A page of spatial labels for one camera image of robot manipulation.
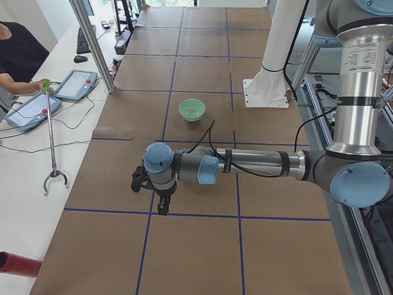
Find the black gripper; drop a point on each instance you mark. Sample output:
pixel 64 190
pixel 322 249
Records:
pixel 163 193

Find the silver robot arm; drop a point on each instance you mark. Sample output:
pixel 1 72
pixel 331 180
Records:
pixel 349 168

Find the green bowl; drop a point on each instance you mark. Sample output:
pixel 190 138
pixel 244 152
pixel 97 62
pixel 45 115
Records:
pixel 192 110

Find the person hand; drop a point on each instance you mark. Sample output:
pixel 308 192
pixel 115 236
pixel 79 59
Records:
pixel 45 86

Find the far teach pendant tablet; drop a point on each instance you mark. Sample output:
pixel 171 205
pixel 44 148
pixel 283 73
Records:
pixel 76 85

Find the teach pendant tablet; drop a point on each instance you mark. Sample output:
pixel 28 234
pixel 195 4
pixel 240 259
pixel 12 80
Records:
pixel 76 85
pixel 33 112

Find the near teach pendant tablet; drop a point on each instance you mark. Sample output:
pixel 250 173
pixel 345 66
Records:
pixel 33 112

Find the red cylinder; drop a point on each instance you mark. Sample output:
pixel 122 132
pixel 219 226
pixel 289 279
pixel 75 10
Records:
pixel 19 265

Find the metal reacher grabber tool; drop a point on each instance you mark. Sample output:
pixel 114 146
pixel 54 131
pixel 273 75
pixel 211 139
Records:
pixel 55 172

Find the black computer mouse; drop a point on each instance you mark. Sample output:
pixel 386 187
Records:
pixel 80 59

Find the black keyboard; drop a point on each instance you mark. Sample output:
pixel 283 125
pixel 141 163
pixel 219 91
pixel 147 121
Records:
pixel 82 44

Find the person in black shirt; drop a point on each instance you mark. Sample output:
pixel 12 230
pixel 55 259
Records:
pixel 22 55

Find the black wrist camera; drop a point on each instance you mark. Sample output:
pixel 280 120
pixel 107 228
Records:
pixel 141 179

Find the white pedestal column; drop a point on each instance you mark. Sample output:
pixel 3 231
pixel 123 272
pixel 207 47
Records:
pixel 268 88

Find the aluminium frame post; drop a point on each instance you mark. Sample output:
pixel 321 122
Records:
pixel 84 22

